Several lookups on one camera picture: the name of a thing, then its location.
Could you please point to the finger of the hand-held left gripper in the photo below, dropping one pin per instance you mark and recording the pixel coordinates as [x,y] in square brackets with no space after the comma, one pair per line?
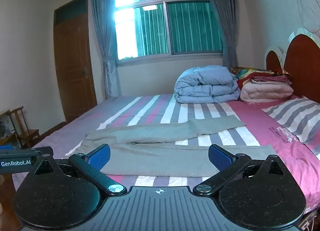
[43,150]

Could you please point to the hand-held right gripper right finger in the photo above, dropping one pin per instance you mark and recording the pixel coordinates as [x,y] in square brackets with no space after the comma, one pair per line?
[218,157]

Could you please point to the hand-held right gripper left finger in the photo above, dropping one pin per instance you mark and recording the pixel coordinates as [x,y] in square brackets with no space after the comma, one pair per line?
[100,157]

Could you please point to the grey pants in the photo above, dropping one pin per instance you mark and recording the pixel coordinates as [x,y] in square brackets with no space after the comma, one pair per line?
[155,156]

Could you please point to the wooden chair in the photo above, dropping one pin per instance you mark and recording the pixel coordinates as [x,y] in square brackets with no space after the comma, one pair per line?
[27,133]

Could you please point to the cluttered side table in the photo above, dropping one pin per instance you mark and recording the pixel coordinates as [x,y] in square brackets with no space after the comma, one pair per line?
[5,131]

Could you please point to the bed with striped sheet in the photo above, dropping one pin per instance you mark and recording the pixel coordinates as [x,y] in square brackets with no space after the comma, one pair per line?
[250,121]

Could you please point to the folded light blue duvet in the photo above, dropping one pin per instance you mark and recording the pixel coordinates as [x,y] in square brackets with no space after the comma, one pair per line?
[205,83]

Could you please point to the folded pale pink blanket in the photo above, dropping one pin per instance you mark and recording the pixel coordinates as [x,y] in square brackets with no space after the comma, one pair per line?
[262,92]

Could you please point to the brown wooden door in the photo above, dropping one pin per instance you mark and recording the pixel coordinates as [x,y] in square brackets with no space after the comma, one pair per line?
[72,71]

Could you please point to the striped pillow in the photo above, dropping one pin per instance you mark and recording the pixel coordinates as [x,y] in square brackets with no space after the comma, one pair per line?
[295,116]

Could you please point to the folded colourful blanket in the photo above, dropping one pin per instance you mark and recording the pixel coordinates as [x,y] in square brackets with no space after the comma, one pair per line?
[246,73]

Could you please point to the red wooden headboard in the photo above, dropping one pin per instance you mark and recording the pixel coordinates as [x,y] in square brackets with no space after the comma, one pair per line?
[305,66]

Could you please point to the window with green glass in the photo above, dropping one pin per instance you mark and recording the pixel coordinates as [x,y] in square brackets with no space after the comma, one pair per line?
[190,28]

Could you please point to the white hanging net cloth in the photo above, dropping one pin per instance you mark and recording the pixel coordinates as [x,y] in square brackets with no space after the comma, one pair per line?
[307,4]

